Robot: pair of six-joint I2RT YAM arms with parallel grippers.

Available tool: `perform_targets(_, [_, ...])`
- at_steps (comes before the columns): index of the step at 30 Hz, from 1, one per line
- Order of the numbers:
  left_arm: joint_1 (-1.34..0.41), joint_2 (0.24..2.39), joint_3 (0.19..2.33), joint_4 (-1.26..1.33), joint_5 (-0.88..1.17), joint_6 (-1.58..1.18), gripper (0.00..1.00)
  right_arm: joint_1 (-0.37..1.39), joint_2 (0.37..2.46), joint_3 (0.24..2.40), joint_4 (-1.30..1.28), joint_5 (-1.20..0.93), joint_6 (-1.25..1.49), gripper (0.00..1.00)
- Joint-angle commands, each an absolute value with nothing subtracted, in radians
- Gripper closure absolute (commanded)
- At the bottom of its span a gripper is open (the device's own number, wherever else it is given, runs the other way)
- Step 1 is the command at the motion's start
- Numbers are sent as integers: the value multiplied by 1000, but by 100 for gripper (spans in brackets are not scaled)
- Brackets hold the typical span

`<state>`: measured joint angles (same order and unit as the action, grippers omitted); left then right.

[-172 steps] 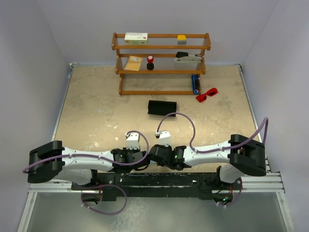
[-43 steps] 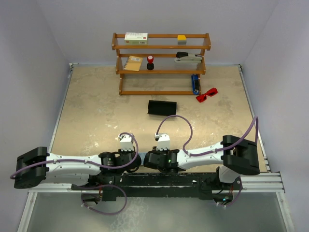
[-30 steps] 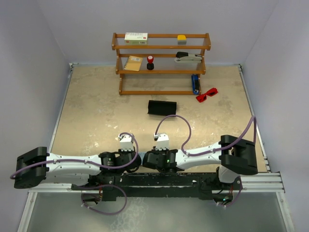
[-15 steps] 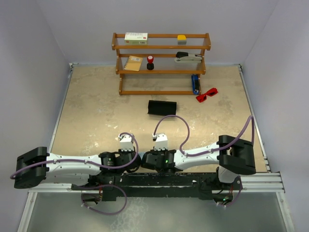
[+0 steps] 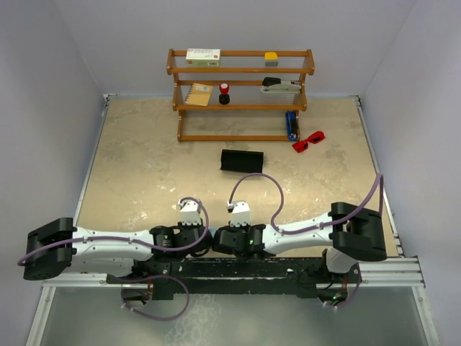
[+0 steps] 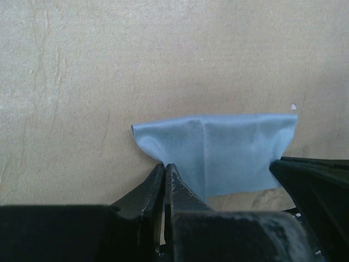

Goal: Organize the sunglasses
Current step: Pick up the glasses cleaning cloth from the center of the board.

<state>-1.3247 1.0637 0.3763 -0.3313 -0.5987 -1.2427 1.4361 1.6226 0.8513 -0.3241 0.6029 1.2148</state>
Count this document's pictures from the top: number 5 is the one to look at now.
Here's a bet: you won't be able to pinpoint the black glasses case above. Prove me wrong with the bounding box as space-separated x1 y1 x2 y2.
220 149 264 173

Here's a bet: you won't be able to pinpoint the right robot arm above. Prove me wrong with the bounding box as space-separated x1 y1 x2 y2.
212 202 388 282

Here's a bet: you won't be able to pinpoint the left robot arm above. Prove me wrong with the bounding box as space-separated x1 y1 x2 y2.
18 218 212 283

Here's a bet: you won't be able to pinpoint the red sunglasses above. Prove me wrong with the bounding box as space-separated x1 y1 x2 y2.
292 130 326 153

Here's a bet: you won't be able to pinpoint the blue and black stapler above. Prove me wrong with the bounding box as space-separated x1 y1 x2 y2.
285 110 299 141

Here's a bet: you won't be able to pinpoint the brown spiral notebook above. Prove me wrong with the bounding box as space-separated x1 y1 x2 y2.
184 83 213 107

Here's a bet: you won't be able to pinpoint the red and black stamp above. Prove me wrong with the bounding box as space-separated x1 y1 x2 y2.
218 83 230 105

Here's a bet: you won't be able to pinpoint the wooden three-tier shelf rack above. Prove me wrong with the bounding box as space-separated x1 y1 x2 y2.
166 49 315 141

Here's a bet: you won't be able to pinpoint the black and white stapler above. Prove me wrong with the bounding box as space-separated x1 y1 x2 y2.
260 77 302 94

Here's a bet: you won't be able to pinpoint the white and red box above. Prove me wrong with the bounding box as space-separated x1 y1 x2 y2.
185 48 220 68

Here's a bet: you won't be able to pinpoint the yellow and grey eraser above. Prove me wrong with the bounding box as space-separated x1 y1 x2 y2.
264 52 279 67

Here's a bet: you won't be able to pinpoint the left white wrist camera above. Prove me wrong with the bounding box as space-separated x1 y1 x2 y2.
178 199 202 226

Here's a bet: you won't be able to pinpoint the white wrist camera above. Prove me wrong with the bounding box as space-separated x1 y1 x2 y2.
178 199 202 226
227 200 251 227

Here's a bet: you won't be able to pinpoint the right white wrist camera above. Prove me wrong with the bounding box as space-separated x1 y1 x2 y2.
227 200 251 227

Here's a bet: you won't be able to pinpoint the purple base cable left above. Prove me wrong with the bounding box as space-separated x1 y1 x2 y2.
120 274 191 320

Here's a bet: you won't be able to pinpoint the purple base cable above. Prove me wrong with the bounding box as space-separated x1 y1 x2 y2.
120 274 191 320
323 265 363 311

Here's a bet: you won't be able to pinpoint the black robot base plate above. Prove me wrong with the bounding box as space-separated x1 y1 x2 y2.
107 257 362 301

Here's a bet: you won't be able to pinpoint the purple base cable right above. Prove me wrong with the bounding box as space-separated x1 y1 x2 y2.
323 265 363 311

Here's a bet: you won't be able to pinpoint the aluminium rail frame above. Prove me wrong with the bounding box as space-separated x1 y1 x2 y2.
27 95 439 345

